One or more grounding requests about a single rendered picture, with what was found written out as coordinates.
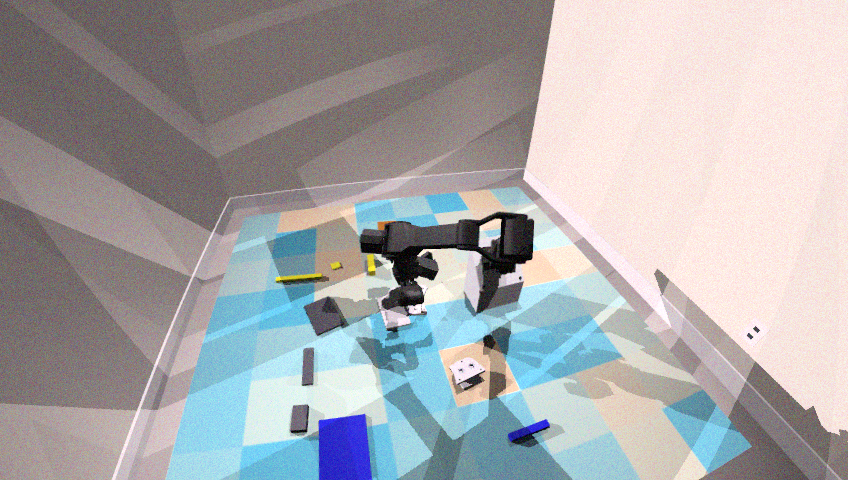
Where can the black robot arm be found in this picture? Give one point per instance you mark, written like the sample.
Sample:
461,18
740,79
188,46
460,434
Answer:
402,241

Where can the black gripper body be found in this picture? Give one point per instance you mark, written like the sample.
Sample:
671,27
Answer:
410,293

